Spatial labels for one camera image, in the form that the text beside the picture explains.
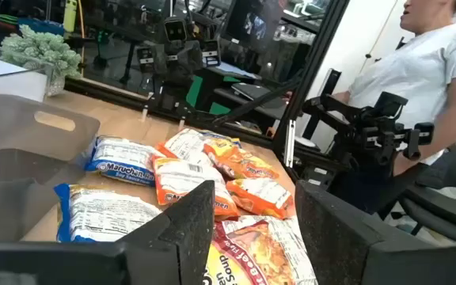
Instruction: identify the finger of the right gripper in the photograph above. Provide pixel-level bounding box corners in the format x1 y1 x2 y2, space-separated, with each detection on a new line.
177 39 204 81
151 41 178 83

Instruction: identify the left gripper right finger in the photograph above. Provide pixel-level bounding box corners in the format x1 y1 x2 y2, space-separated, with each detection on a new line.
294 180 456 285

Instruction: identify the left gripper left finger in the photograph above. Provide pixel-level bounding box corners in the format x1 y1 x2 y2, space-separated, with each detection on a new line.
0 180 216 285

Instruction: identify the orange Maruchan ramen pack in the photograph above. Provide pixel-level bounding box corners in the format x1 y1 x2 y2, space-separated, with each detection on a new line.
151 155 241 222
225 177 297 221
203 138 281 181
155 127 215 167

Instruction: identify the red Maruchan ramen pack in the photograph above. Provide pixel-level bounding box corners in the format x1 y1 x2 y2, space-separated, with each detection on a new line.
200 215 319 285

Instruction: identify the green panel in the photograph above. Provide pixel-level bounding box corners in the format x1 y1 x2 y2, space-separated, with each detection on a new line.
185 74 241 116

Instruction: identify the gray laptop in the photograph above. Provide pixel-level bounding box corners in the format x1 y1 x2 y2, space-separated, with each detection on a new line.
230 82 288 110

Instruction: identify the black monitor screen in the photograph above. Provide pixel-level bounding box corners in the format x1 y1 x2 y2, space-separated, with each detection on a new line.
222 0 288 55

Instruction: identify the yellow-green bottle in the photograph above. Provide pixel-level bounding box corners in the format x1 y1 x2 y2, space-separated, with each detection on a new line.
62 0 78 33

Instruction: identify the fuzzy green artificial plant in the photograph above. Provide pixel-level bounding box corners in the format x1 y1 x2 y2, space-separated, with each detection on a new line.
0 23 83 97

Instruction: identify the black office chair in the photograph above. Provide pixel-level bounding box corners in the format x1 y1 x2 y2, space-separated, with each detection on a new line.
378 144 456 246

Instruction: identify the orange snack packet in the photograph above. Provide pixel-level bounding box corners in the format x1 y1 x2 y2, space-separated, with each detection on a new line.
0 93 101 243

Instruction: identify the clear plastic bin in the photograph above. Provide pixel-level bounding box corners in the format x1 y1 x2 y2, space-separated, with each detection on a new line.
0 39 54 103

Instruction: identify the person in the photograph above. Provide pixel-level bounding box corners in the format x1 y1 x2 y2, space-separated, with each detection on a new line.
330 0 456 207

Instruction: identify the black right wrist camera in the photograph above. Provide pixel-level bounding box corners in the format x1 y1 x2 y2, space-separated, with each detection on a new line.
163 16 189 43

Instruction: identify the black aluminium rig frame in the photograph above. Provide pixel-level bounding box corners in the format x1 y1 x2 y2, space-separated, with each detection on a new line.
63 0 350 171

